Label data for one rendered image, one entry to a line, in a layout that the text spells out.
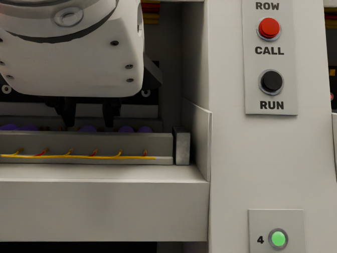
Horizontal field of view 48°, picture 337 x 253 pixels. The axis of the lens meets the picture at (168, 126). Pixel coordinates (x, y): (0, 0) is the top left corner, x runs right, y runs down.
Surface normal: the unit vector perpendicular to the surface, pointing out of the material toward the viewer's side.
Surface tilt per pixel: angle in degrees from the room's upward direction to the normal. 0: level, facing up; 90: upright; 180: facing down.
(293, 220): 90
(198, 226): 108
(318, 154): 90
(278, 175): 90
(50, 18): 165
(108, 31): 160
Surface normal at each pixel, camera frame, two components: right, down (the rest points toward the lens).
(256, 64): 0.07, -0.18
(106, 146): 0.06, 0.13
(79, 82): 0.03, 0.95
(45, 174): 0.03, -0.99
